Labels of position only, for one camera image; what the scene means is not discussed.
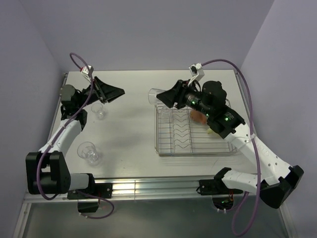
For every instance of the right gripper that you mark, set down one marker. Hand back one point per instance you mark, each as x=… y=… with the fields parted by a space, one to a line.
x=176 y=93

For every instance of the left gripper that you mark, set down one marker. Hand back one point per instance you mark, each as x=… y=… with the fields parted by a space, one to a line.
x=106 y=92

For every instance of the clear glass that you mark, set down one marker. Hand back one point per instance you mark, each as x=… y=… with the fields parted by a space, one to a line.
x=88 y=152
x=99 y=111
x=152 y=96
x=165 y=112

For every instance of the wire dish rack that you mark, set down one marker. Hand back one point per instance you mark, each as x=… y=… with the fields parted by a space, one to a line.
x=181 y=136

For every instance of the black box under rail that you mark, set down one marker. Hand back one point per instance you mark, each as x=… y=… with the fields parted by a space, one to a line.
x=87 y=207

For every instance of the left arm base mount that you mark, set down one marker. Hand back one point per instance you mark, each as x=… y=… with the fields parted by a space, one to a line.
x=102 y=190

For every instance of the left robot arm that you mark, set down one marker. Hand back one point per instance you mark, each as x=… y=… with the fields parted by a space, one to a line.
x=46 y=169

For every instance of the orange floral mug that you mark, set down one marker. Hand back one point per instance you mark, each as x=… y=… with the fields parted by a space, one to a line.
x=198 y=117

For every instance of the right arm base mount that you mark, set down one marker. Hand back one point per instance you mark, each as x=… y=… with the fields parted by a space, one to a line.
x=214 y=187

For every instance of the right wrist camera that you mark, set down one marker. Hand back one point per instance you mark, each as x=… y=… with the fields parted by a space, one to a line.
x=197 y=72

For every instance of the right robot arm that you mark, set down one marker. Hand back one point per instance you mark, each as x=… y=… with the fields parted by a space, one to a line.
x=277 y=178

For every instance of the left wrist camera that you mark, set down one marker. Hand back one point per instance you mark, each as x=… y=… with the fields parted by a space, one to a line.
x=87 y=71

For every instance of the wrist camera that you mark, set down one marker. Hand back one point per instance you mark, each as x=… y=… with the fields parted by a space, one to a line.
x=87 y=71
x=197 y=72

